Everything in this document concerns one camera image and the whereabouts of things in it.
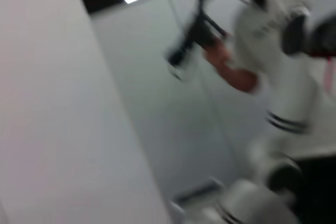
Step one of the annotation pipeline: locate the person's bare forearm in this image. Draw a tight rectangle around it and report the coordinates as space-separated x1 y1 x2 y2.
217 58 260 94

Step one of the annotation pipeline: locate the person in white shirt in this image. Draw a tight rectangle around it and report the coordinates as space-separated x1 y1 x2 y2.
217 0 313 96

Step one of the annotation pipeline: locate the person's hand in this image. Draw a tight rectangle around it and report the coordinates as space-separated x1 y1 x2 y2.
204 42 233 65

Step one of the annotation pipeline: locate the black handheld device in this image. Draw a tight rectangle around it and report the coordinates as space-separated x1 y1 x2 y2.
165 0 229 82

